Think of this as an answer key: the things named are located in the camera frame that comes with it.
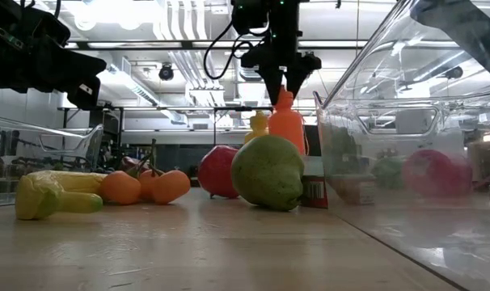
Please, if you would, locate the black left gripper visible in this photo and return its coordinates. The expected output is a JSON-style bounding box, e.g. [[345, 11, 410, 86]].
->
[[0, 2, 108, 111]]

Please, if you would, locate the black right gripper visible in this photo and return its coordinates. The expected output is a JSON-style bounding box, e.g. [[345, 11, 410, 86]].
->
[[240, 38, 323, 106]]

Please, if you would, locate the orange plastic squeeze bottle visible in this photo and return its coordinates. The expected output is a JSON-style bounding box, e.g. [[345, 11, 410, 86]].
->
[[268, 86, 307, 157]]

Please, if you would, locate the yellow plastic squeeze bottle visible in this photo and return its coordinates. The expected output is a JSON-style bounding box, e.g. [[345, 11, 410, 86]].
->
[[244, 111, 270, 145]]

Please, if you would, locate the green toy pear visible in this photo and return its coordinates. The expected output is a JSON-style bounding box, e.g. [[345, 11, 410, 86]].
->
[[230, 134, 306, 213]]

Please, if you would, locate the dark red toy onion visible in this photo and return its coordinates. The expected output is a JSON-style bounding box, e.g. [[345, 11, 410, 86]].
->
[[120, 155, 151, 175]]

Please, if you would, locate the red toy apple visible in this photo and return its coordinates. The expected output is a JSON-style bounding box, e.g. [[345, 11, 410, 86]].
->
[[196, 145, 241, 200]]

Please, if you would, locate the orange tomato cluster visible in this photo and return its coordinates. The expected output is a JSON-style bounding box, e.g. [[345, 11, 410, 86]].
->
[[99, 139, 192, 206]]

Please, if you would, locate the pink plastic squeeze bottle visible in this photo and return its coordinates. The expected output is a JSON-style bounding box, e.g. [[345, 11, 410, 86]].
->
[[402, 149, 475, 198]]

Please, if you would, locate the clear plastic bin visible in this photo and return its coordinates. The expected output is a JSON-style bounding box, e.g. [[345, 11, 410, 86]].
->
[[0, 114, 104, 208], [313, 0, 490, 291]]

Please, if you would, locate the teal translucent plastic tray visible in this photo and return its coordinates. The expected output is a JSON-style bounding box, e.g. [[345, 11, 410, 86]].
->
[[302, 155, 327, 178]]

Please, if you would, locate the black ceiling spotlight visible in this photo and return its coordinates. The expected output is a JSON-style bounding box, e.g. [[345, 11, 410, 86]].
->
[[445, 65, 464, 81], [158, 62, 175, 82]]

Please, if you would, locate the red labelled tin can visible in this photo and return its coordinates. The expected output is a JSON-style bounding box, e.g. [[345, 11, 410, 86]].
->
[[301, 173, 378, 209]]

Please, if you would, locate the yellow toy banana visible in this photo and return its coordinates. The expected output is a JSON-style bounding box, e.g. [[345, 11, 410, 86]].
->
[[14, 170, 108, 221]]

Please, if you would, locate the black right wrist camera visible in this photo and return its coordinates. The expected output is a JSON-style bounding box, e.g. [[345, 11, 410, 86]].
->
[[230, 0, 270, 36]]

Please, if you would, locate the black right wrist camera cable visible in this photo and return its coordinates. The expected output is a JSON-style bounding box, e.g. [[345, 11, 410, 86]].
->
[[203, 22, 266, 81]]

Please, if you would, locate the black aluminium rig frame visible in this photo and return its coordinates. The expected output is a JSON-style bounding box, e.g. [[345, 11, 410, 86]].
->
[[65, 39, 490, 51]]

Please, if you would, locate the black background workbench frame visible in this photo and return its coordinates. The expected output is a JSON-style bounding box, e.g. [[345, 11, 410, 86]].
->
[[58, 104, 289, 146]]

